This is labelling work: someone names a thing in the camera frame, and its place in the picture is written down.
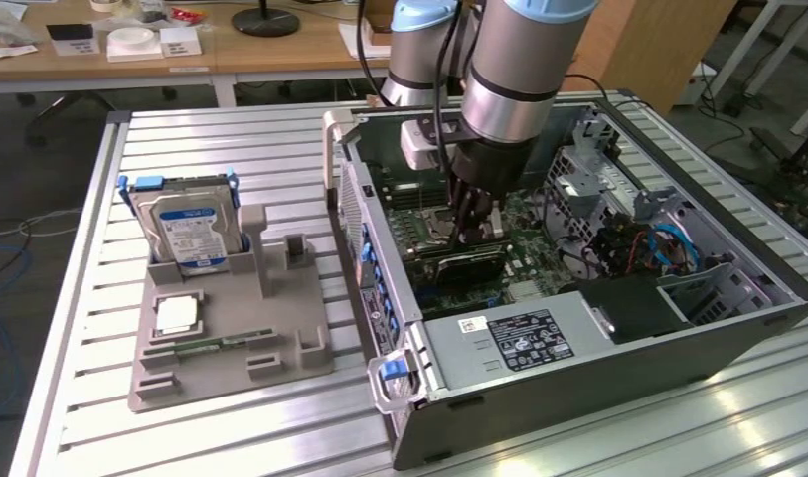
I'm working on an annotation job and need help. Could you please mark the red wire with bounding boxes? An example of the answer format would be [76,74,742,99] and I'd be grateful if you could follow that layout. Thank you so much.
[625,232,652,274]

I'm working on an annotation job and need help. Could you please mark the white desk frame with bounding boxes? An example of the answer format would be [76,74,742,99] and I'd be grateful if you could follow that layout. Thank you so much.
[701,0,808,135]

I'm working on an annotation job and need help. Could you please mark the wooden cabinet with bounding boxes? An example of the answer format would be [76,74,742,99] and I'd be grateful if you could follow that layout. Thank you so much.
[561,0,740,114]

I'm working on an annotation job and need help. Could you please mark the open black PC case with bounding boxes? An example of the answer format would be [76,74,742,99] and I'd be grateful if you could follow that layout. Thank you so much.
[320,91,808,471]

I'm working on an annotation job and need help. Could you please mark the CPU socket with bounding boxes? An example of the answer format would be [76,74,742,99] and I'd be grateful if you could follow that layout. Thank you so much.
[427,207,459,244]

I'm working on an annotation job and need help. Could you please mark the hard disk with blue carrier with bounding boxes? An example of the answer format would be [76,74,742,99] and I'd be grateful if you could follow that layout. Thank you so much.
[112,168,240,279]

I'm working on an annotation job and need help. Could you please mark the CPU chip with silver lid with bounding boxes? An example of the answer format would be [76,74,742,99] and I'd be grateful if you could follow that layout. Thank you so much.
[151,299,203,337]

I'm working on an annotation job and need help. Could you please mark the Nvidia graphics card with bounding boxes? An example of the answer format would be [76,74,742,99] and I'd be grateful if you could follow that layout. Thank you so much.
[402,240,511,288]

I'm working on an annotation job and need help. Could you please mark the grey perforated disk bay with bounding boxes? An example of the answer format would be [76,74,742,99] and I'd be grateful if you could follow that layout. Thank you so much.
[546,144,643,235]

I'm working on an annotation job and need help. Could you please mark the black office chair base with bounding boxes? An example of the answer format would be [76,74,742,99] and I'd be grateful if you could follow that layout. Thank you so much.
[15,88,116,148]

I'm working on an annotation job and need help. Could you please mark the grey slanted disk bay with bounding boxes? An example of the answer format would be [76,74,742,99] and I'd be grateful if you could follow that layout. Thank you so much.
[656,261,776,327]

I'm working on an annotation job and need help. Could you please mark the grey power supply unit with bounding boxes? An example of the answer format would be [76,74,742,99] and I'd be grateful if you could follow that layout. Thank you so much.
[421,290,617,394]

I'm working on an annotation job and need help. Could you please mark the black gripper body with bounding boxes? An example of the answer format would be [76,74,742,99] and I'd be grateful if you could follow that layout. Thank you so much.
[447,140,531,196]

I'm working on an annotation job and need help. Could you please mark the black camera cable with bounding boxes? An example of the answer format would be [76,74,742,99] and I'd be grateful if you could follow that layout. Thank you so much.
[431,0,485,165]

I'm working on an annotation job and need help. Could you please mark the white box with round dish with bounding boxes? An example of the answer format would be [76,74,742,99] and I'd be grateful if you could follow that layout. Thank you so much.
[104,27,166,64]

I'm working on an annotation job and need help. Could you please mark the black and white box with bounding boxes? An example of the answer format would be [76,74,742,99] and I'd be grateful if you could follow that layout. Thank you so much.
[44,23,103,57]

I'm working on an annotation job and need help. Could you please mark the black power cable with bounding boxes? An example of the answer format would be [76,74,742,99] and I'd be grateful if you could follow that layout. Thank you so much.
[561,74,650,108]

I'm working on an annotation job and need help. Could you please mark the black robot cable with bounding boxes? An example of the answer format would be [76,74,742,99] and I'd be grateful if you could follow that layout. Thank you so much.
[354,0,390,94]

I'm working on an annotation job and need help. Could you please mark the white paper stack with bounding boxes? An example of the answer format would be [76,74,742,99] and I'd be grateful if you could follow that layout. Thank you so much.
[338,22,393,62]

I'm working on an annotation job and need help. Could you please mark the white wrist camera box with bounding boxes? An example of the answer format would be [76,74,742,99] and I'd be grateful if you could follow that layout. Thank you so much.
[399,117,462,171]

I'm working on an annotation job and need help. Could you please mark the white floor cable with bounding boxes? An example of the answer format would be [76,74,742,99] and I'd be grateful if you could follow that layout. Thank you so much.
[0,208,80,238]

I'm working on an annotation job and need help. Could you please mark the black round lamp base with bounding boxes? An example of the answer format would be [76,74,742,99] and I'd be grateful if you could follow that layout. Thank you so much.
[230,0,303,38]

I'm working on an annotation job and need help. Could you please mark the clear plastic bag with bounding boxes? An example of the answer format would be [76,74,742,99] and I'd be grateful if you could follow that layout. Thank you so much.
[0,0,31,46]

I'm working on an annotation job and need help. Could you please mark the black wire bundle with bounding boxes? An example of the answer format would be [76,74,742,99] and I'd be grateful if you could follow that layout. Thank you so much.
[561,223,643,279]

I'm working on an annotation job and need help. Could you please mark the white labelled box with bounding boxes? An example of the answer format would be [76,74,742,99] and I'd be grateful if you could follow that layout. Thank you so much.
[158,27,204,59]

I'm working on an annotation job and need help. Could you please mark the green RAM stick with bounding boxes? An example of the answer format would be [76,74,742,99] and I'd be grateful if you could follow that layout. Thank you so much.
[167,333,263,353]

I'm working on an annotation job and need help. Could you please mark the wooden desk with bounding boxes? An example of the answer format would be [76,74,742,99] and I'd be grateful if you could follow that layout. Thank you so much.
[210,0,577,95]
[0,0,219,95]

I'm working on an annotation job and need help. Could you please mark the green Dell motherboard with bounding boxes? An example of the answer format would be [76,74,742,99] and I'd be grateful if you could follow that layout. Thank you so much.
[374,166,583,322]

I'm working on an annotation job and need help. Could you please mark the grey parts rack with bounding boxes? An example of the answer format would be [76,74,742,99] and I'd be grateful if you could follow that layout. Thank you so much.
[124,204,335,416]

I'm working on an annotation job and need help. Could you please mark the blue wire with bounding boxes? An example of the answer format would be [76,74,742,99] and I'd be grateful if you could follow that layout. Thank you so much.
[643,224,705,275]

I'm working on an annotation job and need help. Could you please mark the blue floor cable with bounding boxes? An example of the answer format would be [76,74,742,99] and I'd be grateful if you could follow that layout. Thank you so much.
[0,238,33,428]

